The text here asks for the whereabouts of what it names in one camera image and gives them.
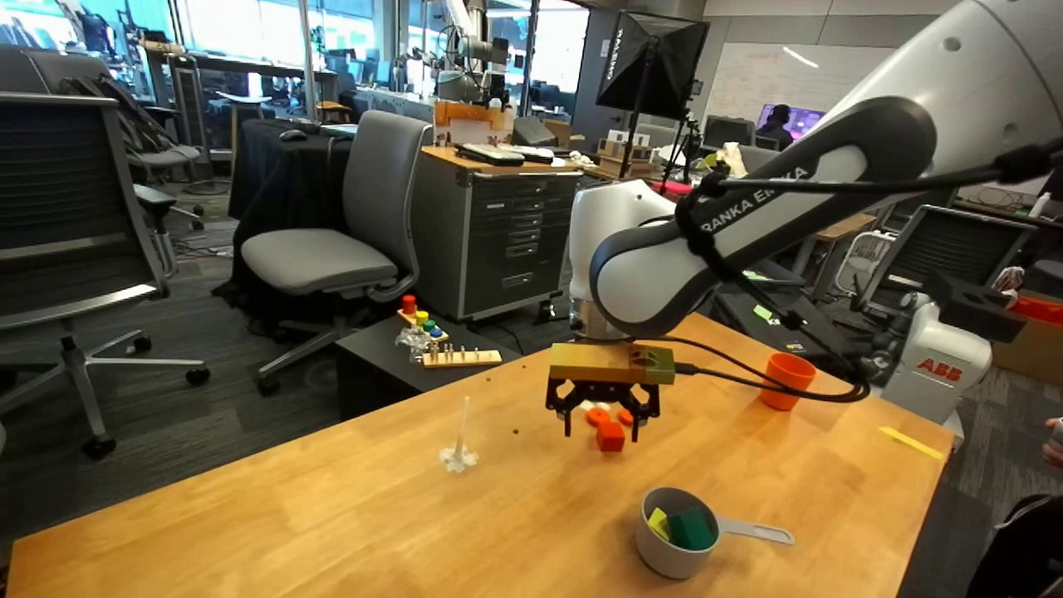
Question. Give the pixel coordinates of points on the black cloth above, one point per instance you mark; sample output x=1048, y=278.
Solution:
x=278, y=167

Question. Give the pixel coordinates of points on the orange plastic cup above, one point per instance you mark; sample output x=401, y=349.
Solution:
x=776, y=399

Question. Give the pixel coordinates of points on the black laptop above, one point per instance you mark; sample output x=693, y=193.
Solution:
x=494, y=153

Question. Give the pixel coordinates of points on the black mesh office chair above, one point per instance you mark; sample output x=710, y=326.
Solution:
x=68, y=188

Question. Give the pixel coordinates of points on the wooden strip toy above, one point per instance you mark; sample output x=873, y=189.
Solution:
x=459, y=355

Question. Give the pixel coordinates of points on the white peg stand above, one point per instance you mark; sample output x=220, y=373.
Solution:
x=459, y=452

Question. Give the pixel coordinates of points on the black background office chair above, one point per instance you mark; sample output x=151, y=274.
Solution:
x=133, y=135

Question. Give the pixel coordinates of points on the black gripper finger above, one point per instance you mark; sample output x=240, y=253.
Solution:
x=645, y=416
x=565, y=418

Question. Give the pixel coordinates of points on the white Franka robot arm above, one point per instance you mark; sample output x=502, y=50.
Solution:
x=642, y=253

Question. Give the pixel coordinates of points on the orange block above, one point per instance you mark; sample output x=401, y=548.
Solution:
x=612, y=437

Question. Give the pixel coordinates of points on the colourful stacking toy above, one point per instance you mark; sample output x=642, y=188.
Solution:
x=421, y=321

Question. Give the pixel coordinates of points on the orange disc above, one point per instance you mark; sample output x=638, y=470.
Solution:
x=598, y=416

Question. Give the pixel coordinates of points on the grey drawer cabinet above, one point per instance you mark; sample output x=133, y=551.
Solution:
x=498, y=234

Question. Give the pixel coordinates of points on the green tape piece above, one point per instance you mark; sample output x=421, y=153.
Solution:
x=764, y=312

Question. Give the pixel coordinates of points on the purple screen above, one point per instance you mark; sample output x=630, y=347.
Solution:
x=790, y=120

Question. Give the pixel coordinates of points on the grey office chair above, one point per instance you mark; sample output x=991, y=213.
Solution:
x=316, y=261

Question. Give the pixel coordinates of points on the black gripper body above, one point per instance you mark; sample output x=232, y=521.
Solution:
x=603, y=394

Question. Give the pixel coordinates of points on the yellow block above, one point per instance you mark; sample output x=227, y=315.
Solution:
x=660, y=521

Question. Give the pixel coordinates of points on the clear plastic item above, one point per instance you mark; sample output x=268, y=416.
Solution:
x=415, y=347

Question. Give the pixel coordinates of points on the black panel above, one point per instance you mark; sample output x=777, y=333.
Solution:
x=965, y=249

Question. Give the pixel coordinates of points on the white ABB robot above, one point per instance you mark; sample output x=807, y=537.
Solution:
x=935, y=366

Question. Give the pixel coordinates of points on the yellow tape strip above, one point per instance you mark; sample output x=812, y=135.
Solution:
x=913, y=444

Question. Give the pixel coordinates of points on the grey measuring cup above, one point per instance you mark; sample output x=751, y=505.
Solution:
x=667, y=562

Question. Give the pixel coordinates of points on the orange cardboard box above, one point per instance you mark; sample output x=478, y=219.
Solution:
x=470, y=120

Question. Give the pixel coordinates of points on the black softbox light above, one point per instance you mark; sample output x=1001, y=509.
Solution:
x=652, y=66

